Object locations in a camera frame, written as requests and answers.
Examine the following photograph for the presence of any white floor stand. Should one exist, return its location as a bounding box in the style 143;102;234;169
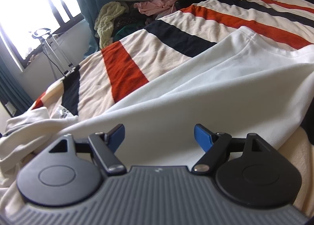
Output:
31;28;75;76

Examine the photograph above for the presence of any striped cream bed blanket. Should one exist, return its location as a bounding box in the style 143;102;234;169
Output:
0;0;314;218

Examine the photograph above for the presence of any teal curtain left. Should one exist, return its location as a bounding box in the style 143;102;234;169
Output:
1;58;34;116

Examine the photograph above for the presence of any dark clothes pile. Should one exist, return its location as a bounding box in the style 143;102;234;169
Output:
111;0;204;42

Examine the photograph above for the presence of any yellow knitted garment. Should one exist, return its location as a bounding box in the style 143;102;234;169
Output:
94;2;126;49

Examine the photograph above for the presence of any white sweatshirt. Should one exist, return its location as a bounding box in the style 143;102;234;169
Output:
0;25;314;174

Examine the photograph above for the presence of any pink garment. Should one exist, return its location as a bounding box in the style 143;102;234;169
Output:
134;0;178;17

